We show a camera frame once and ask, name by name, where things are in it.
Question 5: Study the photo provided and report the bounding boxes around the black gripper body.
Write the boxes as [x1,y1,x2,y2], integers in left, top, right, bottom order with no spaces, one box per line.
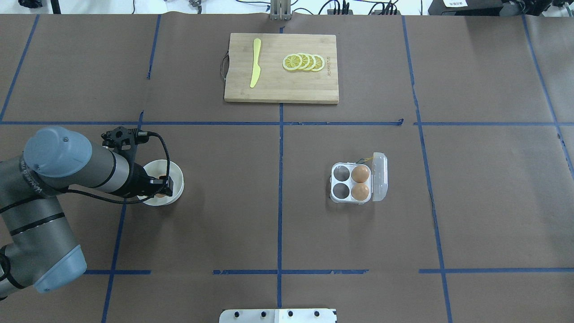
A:
[128,163,155,198]

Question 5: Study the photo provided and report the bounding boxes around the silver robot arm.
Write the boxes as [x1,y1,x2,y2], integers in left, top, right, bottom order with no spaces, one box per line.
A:
[0,126,174,299]

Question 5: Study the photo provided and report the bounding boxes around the clear plastic egg box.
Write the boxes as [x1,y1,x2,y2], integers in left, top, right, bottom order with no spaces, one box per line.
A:
[329,153,389,205]

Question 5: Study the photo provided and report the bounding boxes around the black computer box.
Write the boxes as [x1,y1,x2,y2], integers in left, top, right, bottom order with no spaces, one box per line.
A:
[428,0,504,16]

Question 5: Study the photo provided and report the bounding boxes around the white round bowl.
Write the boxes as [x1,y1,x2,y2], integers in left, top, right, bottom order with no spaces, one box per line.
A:
[137,159,185,206]

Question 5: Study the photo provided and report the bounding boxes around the wooden cutting board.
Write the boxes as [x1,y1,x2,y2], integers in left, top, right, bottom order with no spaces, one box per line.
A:
[224,33,339,105]

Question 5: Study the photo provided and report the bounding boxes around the yellow plastic knife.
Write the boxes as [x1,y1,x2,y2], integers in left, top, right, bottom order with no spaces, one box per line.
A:
[250,38,262,88]

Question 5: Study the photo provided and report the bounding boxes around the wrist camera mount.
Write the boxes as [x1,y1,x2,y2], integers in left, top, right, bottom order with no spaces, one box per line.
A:
[101,126,150,164]

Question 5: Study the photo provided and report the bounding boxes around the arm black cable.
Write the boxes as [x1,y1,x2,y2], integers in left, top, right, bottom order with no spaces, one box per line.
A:
[67,131,172,205]

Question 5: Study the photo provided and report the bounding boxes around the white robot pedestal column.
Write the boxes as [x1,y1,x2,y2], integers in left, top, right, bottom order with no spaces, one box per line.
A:
[219,308,338,323]

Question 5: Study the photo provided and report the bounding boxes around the aluminium frame post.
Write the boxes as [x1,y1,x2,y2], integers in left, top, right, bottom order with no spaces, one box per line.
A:
[269,0,292,21]

